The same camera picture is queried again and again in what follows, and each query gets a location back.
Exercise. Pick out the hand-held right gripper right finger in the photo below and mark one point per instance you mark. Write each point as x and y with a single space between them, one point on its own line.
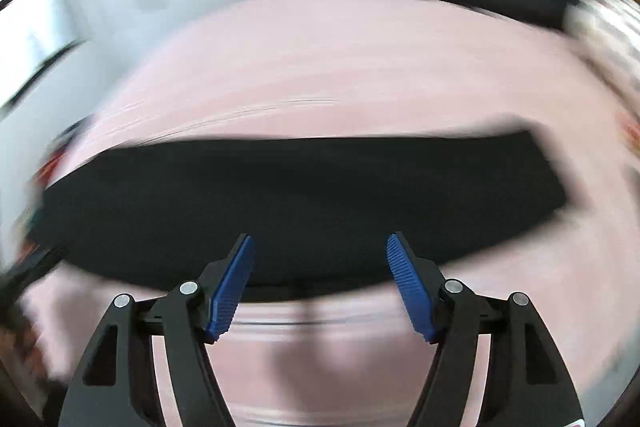
412 297

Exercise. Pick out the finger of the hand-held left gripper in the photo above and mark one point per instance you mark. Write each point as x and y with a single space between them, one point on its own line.
30 274

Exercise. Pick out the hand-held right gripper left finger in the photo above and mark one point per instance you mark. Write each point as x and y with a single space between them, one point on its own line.
227 297

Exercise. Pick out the black pants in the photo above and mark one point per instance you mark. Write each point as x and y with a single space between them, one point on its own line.
300 207

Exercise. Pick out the red paper bag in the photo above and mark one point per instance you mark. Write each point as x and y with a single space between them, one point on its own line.
51 164

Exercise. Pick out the pink plaid bed sheet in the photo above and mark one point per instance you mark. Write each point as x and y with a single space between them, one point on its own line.
325 72

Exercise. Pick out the black-framed window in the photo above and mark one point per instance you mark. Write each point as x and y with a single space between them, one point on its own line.
30 32

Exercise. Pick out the red cloth item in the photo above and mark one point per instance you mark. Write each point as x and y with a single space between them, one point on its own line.
631 124

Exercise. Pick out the white heart-print pillow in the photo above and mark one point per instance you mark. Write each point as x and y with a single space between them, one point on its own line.
605 37

